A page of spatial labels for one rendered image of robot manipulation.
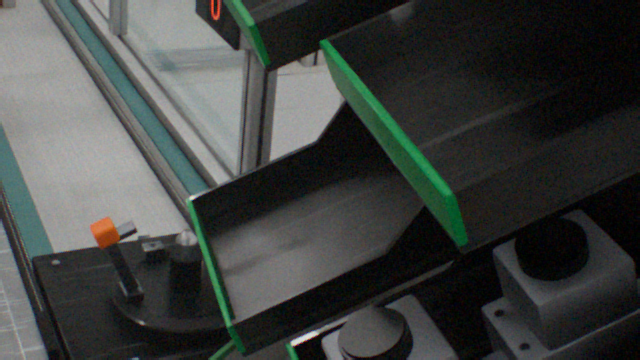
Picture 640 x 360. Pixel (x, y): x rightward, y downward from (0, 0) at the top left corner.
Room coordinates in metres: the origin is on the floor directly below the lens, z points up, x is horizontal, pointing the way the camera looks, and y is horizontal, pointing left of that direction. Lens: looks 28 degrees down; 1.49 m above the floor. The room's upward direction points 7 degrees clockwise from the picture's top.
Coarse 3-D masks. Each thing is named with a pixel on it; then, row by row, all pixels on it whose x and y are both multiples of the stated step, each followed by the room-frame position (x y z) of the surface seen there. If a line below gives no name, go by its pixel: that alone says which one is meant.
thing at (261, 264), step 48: (336, 144) 0.52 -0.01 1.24; (240, 192) 0.49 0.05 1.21; (288, 192) 0.50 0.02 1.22; (336, 192) 0.49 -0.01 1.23; (384, 192) 0.47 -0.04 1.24; (240, 240) 0.46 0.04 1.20; (288, 240) 0.45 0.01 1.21; (336, 240) 0.44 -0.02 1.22; (384, 240) 0.43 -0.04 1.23; (432, 240) 0.40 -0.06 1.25; (240, 288) 0.42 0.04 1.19; (288, 288) 0.41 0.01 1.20; (336, 288) 0.38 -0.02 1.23; (384, 288) 0.39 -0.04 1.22; (240, 336) 0.37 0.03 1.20; (288, 336) 0.38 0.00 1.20
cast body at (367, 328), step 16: (400, 304) 0.32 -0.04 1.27; (416, 304) 0.32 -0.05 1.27; (352, 320) 0.30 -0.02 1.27; (368, 320) 0.30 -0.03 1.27; (384, 320) 0.30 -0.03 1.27; (400, 320) 0.30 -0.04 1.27; (416, 320) 0.31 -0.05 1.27; (432, 320) 0.31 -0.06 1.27; (336, 336) 0.31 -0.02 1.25; (352, 336) 0.29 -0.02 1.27; (368, 336) 0.29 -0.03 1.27; (384, 336) 0.29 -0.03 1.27; (400, 336) 0.29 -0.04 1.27; (416, 336) 0.30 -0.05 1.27; (432, 336) 0.30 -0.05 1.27; (336, 352) 0.30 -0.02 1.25; (352, 352) 0.29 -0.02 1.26; (368, 352) 0.28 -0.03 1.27; (384, 352) 0.28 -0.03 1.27; (400, 352) 0.28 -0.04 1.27; (416, 352) 0.29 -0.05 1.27; (432, 352) 0.29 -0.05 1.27; (448, 352) 0.29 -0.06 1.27; (496, 352) 0.32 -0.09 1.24
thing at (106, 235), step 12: (96, 228) 0.65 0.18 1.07; (108, 228) 0.65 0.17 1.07; (120, 228) 0.67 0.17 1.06; (132, 228) 0.67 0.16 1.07; (96, 240) 0.65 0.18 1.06; (108, 240) 0.65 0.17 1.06; (120, 240) 0.66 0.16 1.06; (108, 252) 0.65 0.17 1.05; (120, 252) 0.66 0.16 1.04; (120, 264) 0.66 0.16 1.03; (120, 276) 0.66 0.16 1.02; (132, 276) 0.67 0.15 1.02; (132, 288) 0.66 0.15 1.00
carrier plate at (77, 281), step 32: (64, 256) 0.75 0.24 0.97; (96, 256) 0.76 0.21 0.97; (128, 256) 0.76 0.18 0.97; (64, 288) 0.70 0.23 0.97; (96, 288) 0.70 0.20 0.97; (64, 320) 0.65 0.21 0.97; (96, 320) 0.65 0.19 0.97; (64, 352) 0.62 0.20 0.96; (96, 352) 0.61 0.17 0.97; (128, 352) 0.61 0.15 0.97; (160, 352) 0.62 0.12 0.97; (192, 352) 0.63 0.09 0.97
